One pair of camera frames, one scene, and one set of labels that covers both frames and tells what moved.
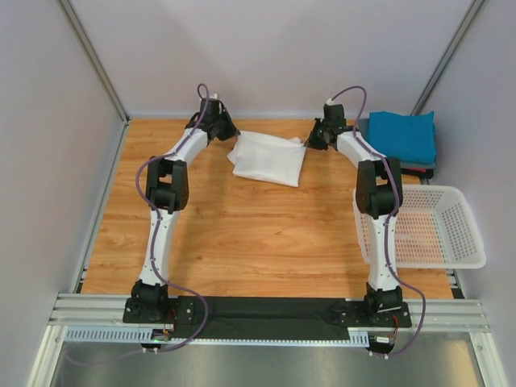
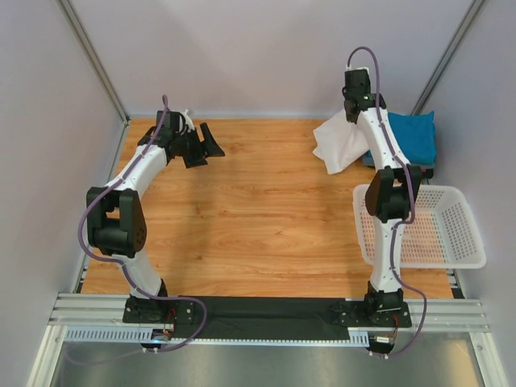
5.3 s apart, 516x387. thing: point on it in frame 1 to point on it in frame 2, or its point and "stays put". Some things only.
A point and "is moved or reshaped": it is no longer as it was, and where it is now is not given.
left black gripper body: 224,130 to 189,147
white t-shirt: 267,158 is moved or reshaped
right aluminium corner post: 447,57 stays put
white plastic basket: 433,230 stays put
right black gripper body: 317,139 to 349,118
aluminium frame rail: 80,310 stays put
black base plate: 271,318 stays put
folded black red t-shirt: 426,173 stays put
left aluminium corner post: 95,58 stays put
